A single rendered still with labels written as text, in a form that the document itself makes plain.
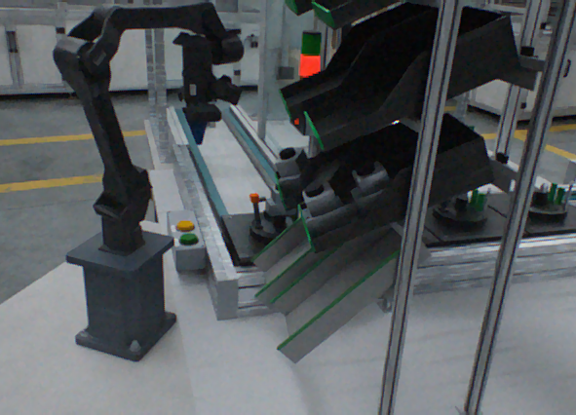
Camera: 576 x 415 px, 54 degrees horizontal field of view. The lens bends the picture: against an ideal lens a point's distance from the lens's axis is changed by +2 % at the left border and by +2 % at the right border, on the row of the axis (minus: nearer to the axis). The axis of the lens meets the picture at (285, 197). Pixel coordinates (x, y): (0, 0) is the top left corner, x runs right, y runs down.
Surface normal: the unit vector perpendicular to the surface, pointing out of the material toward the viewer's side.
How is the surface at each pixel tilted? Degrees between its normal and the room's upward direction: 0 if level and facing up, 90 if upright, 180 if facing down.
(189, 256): 90
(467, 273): 90
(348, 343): 0
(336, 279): 45
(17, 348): 0
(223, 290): 90
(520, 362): 0
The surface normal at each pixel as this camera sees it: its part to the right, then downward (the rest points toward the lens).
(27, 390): 0.05, -0.91
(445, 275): 0.29, 0.40
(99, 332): -0.35, 0.36
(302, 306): -0.66, -0.65
